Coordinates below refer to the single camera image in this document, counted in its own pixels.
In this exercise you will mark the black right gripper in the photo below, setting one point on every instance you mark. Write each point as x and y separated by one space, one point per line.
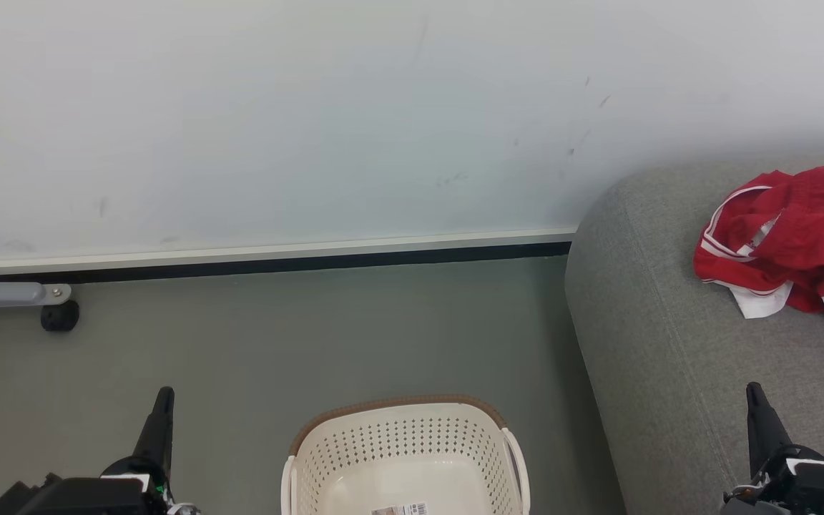
805 479

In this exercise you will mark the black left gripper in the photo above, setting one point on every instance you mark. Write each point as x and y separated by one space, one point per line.
133 472

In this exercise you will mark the red basketball jersey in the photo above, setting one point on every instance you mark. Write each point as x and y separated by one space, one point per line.
805 236

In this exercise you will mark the cream perforated laundry basket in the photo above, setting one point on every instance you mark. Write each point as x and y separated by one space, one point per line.
405 450

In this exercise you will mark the grey fabric sofa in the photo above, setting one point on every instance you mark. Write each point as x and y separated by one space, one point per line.
669 372

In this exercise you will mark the black caster wheel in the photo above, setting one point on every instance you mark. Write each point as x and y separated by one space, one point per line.
60 316

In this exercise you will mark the barcode sticker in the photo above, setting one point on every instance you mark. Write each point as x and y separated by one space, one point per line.
401 509

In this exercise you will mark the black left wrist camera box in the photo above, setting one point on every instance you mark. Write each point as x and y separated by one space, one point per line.
76 497

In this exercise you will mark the white black wall baseboard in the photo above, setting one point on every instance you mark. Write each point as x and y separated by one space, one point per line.
276 256

